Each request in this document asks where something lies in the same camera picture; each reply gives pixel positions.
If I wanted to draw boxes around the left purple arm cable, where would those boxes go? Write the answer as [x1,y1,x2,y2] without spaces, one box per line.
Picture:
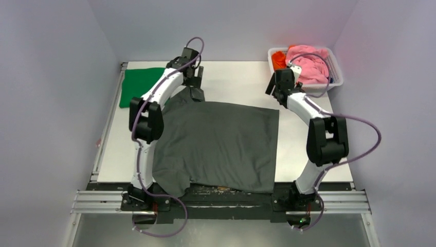
[131,37,205,238]

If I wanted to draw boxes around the pink crumpled t-shirt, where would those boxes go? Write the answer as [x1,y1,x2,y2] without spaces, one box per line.
[285,45,329,84]

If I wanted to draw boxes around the orange t-shirt in basket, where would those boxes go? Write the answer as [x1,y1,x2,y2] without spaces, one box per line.
[270,45,295,70]

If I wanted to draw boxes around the folded green t-shirt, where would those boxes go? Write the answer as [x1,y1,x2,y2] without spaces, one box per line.
[119,67,165,109]

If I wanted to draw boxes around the white plastic laundry basket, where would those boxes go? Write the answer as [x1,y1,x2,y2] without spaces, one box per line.
[267,46,343,92]

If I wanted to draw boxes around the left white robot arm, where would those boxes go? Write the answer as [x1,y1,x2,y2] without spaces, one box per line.
[126,46,203,204]

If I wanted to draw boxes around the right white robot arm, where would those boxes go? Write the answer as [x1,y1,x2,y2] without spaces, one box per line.
[265,68,349,203]

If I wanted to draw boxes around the dark grey t-shirt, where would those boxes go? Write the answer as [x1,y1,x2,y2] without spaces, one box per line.
[153,87,279,197]

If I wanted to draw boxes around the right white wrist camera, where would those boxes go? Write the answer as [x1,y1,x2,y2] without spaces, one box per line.
[288,64,302,84]

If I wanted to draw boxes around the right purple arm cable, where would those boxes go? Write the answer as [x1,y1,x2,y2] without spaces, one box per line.
[287,52,382,191]

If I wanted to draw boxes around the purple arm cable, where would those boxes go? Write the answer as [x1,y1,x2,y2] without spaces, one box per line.
[131,37,205,238]
[287,52,382,191]

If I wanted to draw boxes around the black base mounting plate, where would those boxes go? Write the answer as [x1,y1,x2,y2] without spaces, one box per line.
[86,183,352,227]

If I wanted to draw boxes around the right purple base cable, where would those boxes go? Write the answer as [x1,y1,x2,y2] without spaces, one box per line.
[290,194,327,233]

